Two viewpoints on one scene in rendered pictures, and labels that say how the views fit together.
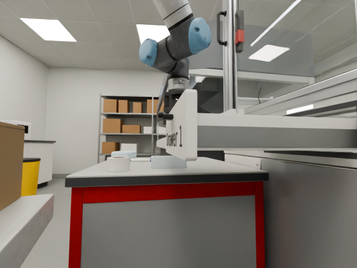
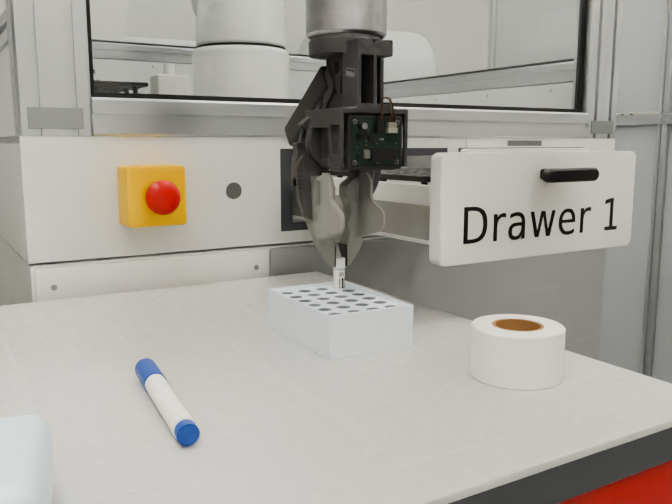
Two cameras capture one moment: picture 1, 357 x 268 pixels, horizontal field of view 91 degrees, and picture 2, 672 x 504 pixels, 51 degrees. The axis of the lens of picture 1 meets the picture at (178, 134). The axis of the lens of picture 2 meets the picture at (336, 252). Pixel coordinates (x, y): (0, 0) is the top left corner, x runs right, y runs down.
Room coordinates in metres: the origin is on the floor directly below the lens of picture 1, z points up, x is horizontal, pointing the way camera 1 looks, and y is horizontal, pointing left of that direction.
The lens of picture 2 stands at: (0.88, 0.62, 0.94)
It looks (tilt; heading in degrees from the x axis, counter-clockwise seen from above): 9 degrees down; 249
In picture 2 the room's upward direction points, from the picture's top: straight up
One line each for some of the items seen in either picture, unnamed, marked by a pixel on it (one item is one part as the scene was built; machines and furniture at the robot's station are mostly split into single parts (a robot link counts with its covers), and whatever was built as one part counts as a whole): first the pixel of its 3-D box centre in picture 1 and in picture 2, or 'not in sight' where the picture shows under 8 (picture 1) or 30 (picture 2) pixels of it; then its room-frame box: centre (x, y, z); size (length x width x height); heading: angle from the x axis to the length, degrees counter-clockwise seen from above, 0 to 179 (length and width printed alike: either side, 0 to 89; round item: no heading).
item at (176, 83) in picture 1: (178, 87); (349, 20); (0.62, 0.00, 1.05); 0.08 x 0.08 x 0.05
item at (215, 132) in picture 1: (258, 136); (419, 199); (0.44, -0.20, 0.86); 0.40 x 0.26 x 0.06; 100
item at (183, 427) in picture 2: (143, 160); (164, 397); (0.82, 0.16, 0.77); 0.14 x 0.02 x 0.02; 94
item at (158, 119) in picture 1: (164, 117); (561, 174); (0.40, 0.03, 0.91); 0.07 x 0.04 x 0.01; 10
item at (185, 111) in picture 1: (176, 131); (540, 203); (0.40, 0.01, 0.87); 0.29 x 0.02 x 0.11; 10
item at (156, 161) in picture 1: (168, 161); (337, 316); (0.65, 0.04, 0.78); 0.12 x 0.08 x 0.04; 98
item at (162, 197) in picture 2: not in sight; (161, 197); (0.77, -0.20, 0.88); 0.04 x 0.03 x 0.04; 10
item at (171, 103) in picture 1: (176, 109); (350, 108); (0.62, 0.01, 0.97); 0.09 x 0.08 x 0.12; 98
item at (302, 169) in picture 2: not in sight; (316, 172); (0.65, -0.01, 0.91); 0.05 x 0.02 x 0.09; 8
